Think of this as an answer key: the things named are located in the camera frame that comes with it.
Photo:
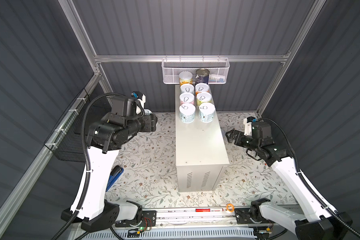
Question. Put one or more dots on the pink label can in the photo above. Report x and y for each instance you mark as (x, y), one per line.
(201, 88)
(187, 98)

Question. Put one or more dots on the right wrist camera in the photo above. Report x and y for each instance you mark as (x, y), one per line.
(248, 125)

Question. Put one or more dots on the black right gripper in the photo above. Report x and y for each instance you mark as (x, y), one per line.
(239, 135)

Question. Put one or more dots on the white metal cabinet counter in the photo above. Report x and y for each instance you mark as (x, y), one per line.
(201, 156)

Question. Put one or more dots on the blue stapler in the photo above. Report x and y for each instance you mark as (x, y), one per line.
(116, 172)

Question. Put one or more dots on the orange yellow fruit can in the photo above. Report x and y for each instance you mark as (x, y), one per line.
(185, 77)

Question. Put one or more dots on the green label can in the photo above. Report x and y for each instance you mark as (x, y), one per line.
(203, 97)

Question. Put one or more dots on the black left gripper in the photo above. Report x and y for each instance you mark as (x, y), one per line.
(149, 121)

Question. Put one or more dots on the can with pull tab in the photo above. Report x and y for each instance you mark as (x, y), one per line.
(206, 112)

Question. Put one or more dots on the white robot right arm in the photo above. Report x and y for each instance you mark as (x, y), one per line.
(319, 220)

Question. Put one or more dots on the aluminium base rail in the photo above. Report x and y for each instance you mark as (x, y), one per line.
(198, 216)

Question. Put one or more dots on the white top can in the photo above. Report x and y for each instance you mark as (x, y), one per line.
(187, 113)

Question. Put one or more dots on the black wire wall basket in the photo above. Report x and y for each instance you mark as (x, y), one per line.
(66, 146)

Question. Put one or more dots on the white wire mesh basket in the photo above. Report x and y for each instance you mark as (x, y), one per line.
(218, 67)

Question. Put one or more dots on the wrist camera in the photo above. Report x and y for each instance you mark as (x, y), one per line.
(248, 125)
(140, 102)

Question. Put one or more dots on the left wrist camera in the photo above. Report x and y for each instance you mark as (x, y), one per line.
(140, 102)

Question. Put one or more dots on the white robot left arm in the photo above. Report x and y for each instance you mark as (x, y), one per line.
(101, 143)

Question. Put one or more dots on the light teal can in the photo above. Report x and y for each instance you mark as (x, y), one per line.
(187, 88)

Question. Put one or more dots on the dark blue tin can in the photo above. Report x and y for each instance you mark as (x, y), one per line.
(202, 76)

